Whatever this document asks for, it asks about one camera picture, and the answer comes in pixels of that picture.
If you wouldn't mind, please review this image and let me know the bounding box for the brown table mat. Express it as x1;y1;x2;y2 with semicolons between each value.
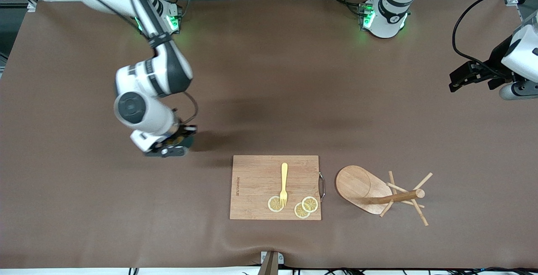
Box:
0;0;538;269

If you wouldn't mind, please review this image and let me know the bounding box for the wooden mug tree rack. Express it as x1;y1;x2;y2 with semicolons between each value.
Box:
335;165;433;227

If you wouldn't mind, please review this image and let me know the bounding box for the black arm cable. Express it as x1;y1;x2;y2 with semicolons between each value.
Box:
67;0;198;126
452;0;538;76

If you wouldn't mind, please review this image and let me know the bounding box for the yellow plastic fork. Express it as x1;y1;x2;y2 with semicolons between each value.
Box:
280;163;289;207

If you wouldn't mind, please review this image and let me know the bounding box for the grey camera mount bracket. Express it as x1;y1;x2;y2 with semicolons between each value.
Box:
257;251;285;275

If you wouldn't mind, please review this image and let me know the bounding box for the wooden cutting board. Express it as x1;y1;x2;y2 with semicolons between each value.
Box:
229;155;326;221

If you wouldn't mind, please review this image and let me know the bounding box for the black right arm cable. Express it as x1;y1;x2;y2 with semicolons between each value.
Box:
67;0;198;126

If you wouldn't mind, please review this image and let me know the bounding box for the dark green mug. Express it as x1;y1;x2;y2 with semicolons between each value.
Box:
164;132;196;151

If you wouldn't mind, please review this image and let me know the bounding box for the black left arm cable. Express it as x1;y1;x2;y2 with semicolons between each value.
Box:
452;0;538;76

